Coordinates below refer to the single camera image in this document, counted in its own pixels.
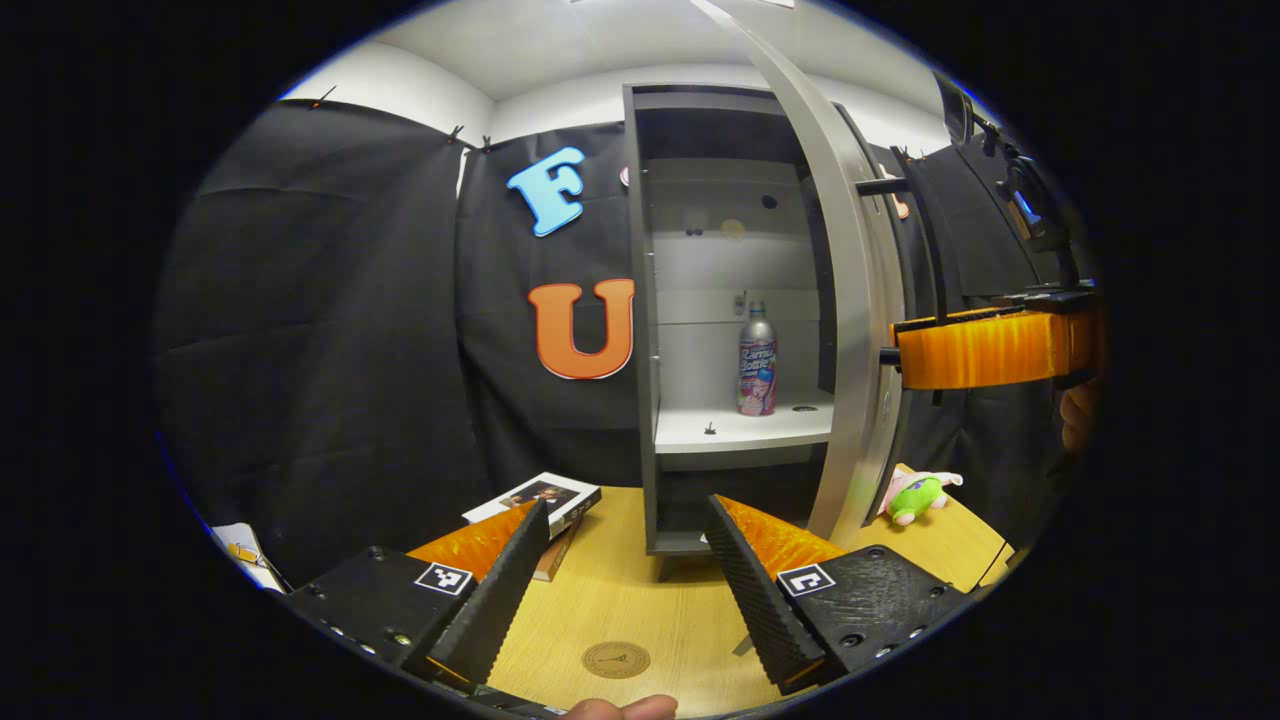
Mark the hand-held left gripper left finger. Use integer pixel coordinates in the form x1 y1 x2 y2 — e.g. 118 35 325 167
288 498 551 691

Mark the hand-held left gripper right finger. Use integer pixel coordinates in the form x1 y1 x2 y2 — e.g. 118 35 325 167
706 493 969 696

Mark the round brown coaster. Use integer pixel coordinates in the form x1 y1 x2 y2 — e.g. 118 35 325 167
582 641 652 680

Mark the grey cabinet door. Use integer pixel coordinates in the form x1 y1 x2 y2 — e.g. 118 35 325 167
690 0 906 549

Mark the black cabinet door handle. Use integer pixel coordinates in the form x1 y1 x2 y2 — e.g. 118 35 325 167
855 145 961 406

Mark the silver bottle with colourful label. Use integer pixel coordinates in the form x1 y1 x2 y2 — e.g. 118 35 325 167
737 300 779 417

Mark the brown book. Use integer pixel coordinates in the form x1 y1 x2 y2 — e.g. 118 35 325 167
530 515 586 583

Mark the white cover book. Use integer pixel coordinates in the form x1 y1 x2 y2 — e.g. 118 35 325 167
462 472 603 541

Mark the green and pink plush toy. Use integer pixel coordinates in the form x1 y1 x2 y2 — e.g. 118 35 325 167
878 470 964 528

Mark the black backdrop cloth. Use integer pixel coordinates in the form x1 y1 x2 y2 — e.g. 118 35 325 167
155 98 1091 591

